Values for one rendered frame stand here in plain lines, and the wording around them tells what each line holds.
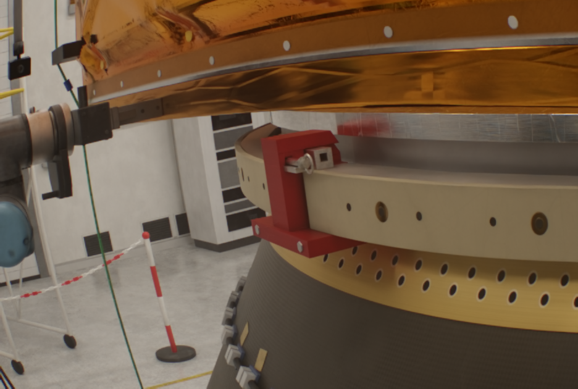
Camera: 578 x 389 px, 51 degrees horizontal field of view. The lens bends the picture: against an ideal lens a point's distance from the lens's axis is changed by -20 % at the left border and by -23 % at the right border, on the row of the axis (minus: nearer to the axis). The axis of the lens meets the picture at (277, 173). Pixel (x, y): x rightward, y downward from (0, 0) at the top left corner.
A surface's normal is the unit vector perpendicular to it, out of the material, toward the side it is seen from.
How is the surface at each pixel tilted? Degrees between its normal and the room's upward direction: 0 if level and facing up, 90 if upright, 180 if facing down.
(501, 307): 62
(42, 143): 103
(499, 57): 90
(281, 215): 90
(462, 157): 90
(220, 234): 90
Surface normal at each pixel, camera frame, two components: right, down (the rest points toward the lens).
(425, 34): -0.83, 0.19
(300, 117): -0.94, 0.18
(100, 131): 0.55, 0.04
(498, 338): -0.77, -0.29
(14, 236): 0.35, 0.07
